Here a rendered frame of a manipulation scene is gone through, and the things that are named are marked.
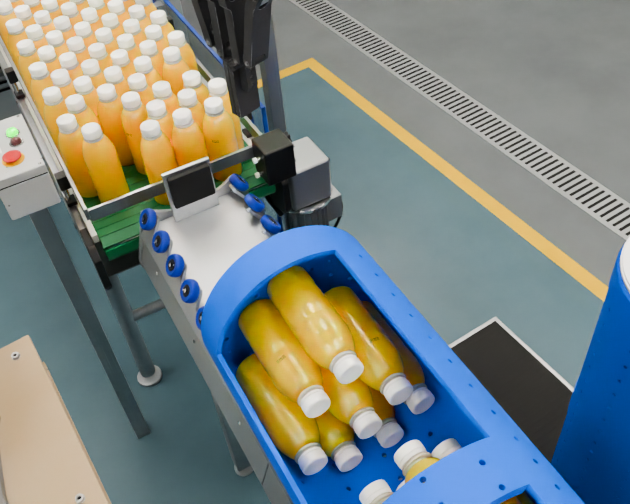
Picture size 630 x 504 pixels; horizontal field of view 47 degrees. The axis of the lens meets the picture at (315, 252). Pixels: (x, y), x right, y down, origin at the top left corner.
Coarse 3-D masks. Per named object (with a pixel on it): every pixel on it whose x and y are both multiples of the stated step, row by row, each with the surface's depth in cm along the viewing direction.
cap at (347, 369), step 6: (342, 360) 96; (348, 360) 96; (354, 360) 96; (336, 366) 96; (342, 366) 96; (348, 366) 95; (354, 366) 96; (360, 366) 96; (336, 372) 96; (342, 372) 95; (348, 372) 96; (354, 372) 97; (360, 372) 97; (342, 378) 96; (348, 378) 97; (354, 378) 98
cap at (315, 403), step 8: (312, 392) 98; (320, 392) 98; (304, 400) 98; (312, 400) 97; (320, 400) 97; (328, 400) 98; (304, 408) 98; (312, 408) 98; (320, 408) 99; (312, 416) 99
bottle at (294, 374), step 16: (256, 304) 108; (272, 304) 108; (240, 320) 108; (256, 320) 106; (272, 320) 105; (256, 336) 105; (272, 336) 103; (288, 336) 103; (256, 352) 105; (272, 352) 102; (288, 352) 101; (304, 352) 102; (272, 368) 101; (288, 368) 100; (304, 368) 100; (288, 384) 99; (304, 384) 99; (320, 384) 101
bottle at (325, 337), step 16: (288, 272) 106; (304, 272) 106; (272, 288) 106; (288, 288) 104; (304, 288) 103; (288, 304) 103; (304, 304) 101; (320, 304) 101; (288, 320) 102; (304, 320) 100; (320, 320) 99; (336, 320) 99; (304, 336) 99; (320, 336) 98; (336, 336) 97; (352, 336) 100; (320, 352) 97; (336, 352) 97; (352, 352) 97
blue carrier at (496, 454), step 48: (288, 240) 102; (336, 240) 105; (240, 288) 100; (384, 288) 99; (240, 336) 113; (432, 336) 94; (432, 384) 107; (480, 384) 91; (432, 432) 107; (480, 432) 82; (288, 480) 90; (336, 480) 105; (432, 480) 77; (480, 480) 76; (528, 480) 77
